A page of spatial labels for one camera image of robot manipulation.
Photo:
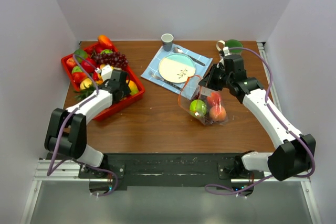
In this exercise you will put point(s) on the red apple at tray left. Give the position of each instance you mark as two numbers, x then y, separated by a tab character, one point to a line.
70	63

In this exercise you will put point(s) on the red strawberry fruit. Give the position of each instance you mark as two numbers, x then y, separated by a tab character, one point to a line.
78	77

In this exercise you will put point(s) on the green lime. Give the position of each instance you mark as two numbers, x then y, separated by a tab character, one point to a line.
80	54

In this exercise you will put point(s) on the red yellow apple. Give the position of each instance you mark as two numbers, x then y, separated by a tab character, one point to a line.
214	99

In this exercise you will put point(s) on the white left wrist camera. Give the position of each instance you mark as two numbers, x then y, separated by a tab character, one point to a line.
104	73

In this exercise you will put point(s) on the clear zip bag orange zipper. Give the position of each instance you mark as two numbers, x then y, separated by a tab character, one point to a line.
191	91

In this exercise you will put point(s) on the blue checked cloth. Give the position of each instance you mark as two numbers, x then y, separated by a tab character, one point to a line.
153	66

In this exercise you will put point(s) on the metal fork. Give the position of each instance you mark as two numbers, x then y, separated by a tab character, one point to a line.
163	80

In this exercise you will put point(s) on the small pineapple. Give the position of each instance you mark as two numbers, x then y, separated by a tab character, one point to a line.
82	94

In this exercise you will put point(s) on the dark red grape bunch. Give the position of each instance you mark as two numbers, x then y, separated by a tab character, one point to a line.
115	59

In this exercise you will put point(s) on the orange peach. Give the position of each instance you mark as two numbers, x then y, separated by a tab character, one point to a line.
217	113

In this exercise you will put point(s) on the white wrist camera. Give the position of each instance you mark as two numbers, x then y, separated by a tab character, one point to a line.
226	51
104	73

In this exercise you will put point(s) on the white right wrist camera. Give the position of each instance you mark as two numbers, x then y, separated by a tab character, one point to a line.
226	51

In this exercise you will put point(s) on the floral mug green inside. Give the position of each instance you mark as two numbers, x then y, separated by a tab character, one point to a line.
233	45

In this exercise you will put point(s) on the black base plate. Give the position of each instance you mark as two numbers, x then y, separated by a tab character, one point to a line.
178	169

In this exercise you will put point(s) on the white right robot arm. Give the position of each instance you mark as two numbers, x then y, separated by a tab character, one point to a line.
294	151

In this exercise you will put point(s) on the metal spoon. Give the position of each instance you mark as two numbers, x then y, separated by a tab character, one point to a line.
180	51

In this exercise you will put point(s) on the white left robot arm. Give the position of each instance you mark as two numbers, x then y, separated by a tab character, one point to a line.
67	129

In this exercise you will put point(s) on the red pomegranate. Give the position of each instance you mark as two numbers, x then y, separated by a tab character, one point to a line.
98	49

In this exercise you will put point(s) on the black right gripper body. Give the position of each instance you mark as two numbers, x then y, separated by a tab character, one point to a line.
218	79

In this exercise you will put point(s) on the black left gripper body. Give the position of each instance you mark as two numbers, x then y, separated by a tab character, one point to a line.
125	90

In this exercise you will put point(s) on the orange yellow mango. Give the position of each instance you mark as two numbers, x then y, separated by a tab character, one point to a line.
133	88

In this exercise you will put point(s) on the grey paper cup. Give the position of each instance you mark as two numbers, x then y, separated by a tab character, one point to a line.
167	41

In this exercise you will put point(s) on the green apple at tray back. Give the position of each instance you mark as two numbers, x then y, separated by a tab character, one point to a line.
106	51

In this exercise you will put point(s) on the green custard apple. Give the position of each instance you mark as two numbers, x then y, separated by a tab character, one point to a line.
76	69

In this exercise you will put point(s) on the cream and teal plate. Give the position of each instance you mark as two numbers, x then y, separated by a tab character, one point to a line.
176	68

